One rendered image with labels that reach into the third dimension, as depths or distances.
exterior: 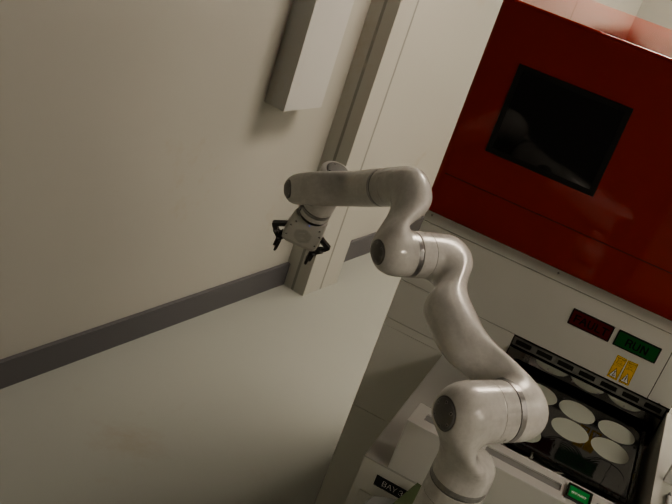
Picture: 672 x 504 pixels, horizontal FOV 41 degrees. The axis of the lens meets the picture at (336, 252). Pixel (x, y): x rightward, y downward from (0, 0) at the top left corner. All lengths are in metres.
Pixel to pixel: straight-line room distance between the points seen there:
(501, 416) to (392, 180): 0.59
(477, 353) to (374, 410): 1.09
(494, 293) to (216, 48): 1.42
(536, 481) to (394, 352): 0.81
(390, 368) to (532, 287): 0.52
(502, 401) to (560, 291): 0.87
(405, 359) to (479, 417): 1.08
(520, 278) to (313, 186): 0.68
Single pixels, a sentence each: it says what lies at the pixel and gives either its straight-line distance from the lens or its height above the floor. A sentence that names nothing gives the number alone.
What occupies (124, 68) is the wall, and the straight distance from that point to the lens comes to 3.08.
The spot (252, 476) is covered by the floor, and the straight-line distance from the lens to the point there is 3.29.
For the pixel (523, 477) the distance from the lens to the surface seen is 2.07.
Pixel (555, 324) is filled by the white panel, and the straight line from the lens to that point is 2.57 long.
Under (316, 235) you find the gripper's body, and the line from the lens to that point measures 2.38.
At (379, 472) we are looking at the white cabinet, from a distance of 2.17.
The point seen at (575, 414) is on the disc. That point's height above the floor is 0.90.
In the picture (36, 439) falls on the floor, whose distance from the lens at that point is 3.24.
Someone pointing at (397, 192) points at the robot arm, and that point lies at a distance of 1.97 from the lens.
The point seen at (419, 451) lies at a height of 0.90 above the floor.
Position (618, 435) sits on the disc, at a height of 0.90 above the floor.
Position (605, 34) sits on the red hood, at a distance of 2.34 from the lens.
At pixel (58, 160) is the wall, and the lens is 3.05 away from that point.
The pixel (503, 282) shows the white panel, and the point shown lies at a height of 1.10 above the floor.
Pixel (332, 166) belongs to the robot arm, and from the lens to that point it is 2.28.
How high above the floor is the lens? 2.07
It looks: 24 degrees down
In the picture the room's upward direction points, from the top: 19 degrees clockwise
